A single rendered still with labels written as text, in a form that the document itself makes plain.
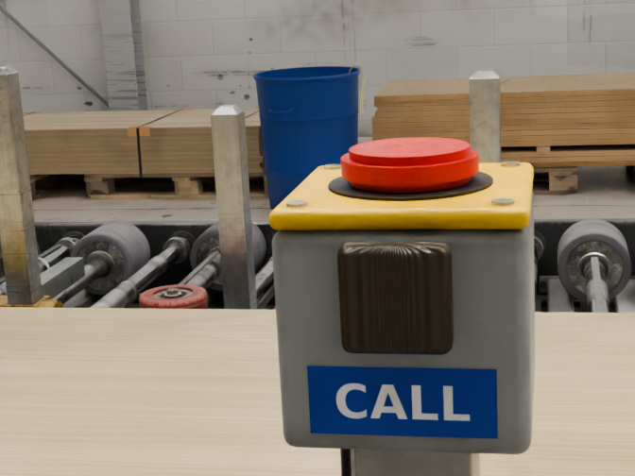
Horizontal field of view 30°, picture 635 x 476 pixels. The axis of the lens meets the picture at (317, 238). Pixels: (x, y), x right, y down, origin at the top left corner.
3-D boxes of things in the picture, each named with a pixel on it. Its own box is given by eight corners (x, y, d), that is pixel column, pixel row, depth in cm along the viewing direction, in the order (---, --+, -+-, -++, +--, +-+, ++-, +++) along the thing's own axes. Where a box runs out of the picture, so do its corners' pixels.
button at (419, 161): (474, 218, 32) (473, 157, 32) (332, 219, 33) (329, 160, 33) (483, 189, 36) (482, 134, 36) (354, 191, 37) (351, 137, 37)
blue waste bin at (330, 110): (361, 217, 588) (354, 70, 571) (248, 218, 599) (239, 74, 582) (378, 194, 644) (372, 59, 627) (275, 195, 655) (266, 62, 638)
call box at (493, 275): (531, 483, 32) (529, 205, 31) (282, 474, 34) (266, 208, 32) (535, 390, 39) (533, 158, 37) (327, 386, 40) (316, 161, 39)
